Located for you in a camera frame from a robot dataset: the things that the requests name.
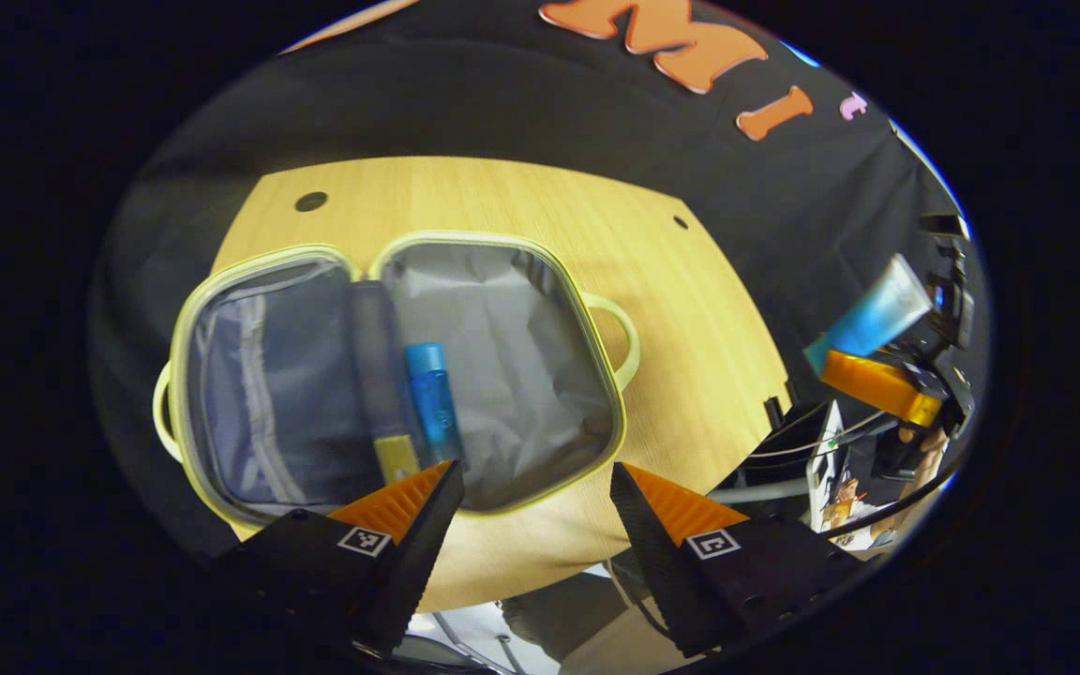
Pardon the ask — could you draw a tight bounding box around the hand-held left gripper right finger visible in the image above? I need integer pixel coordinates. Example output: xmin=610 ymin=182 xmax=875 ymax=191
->
xmin=608 ymin=460 xmax=866 ymax=659

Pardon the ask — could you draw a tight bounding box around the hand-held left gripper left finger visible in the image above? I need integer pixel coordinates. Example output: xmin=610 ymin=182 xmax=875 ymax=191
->
xmin=210 ymin=459 xmax=466 ymax=659

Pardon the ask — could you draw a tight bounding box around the blue white skin care tube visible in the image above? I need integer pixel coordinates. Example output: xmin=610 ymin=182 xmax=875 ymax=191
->
xmin=802 ymin=253 xmax=935 ymax=376

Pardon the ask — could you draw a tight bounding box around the blue skin care bottle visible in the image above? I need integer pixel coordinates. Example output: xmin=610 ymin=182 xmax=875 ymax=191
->
xmin=404 ymin=342 xmax=464 ymax=465

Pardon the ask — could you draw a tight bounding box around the pale yellow small suitcase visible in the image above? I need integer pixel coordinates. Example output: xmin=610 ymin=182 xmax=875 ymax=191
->
xmin=153 ymin=231 xmax=641 ymax=526

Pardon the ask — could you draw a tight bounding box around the colourful printed box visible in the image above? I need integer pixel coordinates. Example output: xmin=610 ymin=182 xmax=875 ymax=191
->
xmin=810 ymin=403 xmax=880 ymax=537

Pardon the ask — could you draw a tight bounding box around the black backdrop cloth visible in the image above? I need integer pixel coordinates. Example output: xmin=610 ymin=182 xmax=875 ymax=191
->
xmin=90 ymin=0 xmax=972 ymax=442

